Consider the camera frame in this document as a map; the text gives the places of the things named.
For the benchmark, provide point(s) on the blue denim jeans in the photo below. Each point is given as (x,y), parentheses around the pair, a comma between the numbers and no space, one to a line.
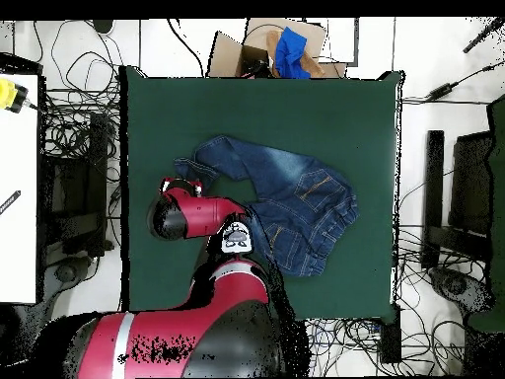
(292,185)

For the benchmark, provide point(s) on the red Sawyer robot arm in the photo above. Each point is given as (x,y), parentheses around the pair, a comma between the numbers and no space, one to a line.
(205,213)

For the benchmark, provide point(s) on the black chair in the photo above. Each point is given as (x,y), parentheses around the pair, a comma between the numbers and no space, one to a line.
(75,197)

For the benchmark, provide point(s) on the dark green table cloth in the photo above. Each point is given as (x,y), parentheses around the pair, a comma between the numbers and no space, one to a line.
(256,110)

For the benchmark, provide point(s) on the brown cardboard box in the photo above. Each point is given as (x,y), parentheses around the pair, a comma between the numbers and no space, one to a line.
(227,55)

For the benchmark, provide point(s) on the black marker pen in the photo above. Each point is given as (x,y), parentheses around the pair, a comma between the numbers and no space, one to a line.
(10,202)

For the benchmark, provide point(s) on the white side table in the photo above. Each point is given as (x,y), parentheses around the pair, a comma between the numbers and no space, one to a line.
(17,244)

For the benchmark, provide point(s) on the dark grey round object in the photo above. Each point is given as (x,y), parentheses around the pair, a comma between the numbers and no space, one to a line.
(103,25)

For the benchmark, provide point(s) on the bright blue cloth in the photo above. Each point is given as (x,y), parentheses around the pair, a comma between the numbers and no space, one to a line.
(290,51)

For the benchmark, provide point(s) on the yellow and black tool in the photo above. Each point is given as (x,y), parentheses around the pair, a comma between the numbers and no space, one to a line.
(8,94)

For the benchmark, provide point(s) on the tan brown cloth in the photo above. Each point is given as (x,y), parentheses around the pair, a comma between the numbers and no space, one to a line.
(313,66)

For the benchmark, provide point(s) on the black power strip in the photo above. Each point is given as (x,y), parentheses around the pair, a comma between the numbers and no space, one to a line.
(390,339)

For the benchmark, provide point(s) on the green cloth on side table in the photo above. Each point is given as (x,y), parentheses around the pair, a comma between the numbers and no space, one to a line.
(499,197)

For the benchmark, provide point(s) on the black rod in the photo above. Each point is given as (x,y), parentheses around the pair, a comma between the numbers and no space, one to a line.
(481,37)

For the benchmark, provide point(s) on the white board with dark frame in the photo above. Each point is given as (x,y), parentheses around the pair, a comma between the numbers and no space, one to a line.
(341,39)

